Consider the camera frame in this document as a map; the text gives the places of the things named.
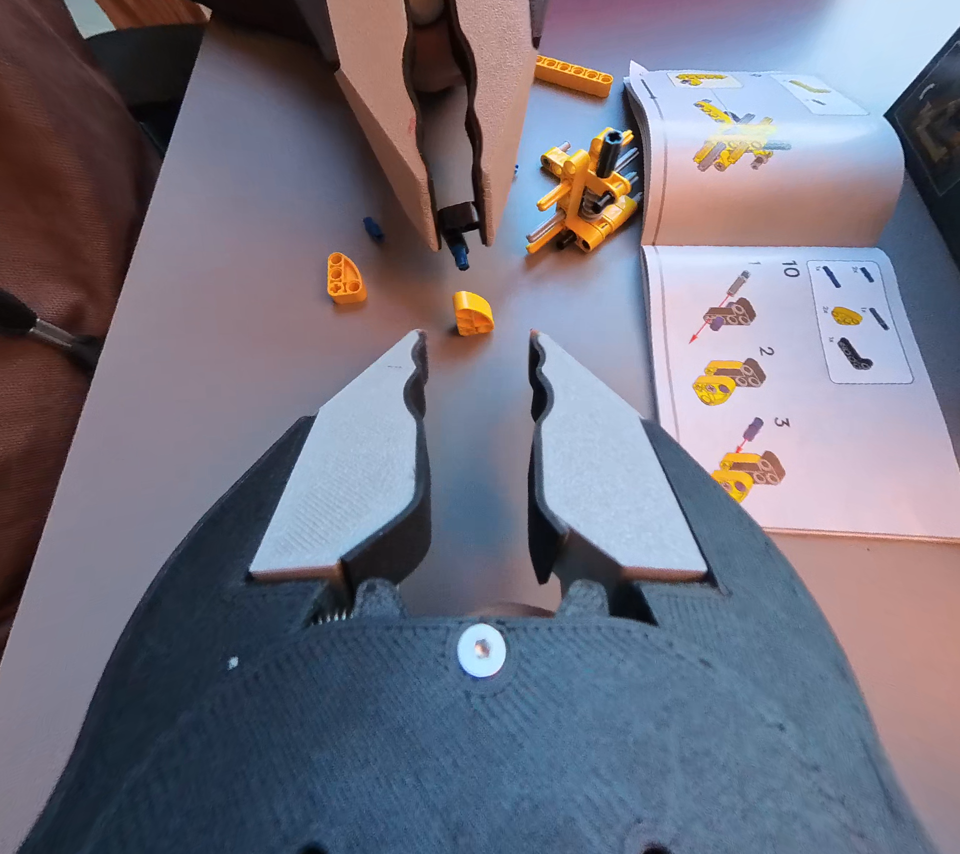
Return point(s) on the black chair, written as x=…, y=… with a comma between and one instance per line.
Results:
x=142, y=66

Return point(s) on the dark toy set box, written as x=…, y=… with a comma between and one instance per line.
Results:
x=934, y=118

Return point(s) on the person's left hand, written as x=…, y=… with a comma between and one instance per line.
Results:
x=439, y=58

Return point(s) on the open instruction booklet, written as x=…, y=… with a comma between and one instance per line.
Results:
x=825, y=193

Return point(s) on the black toy beam with blue pin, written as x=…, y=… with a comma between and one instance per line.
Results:
x=457, y=223

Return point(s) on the yellow curved toy panel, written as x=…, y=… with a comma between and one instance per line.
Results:
x=472, y=312
x=346, y=280

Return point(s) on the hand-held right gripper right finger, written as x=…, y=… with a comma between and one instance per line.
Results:
x=607, y=479

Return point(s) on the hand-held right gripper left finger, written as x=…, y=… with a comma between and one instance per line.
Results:
x=352, y=464

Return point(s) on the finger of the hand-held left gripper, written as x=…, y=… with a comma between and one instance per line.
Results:
x=371, y=66
x=499, y=81

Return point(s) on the yellow toy brick assembly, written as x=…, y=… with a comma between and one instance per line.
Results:
x=589, y=193

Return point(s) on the person's brown clothing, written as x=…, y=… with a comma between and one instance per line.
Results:
x=60, y=193

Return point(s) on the small blue toy pin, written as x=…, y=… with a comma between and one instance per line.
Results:
x=373, y=228

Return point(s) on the yellow straight toy beam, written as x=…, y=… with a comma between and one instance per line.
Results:
x=574, y=76

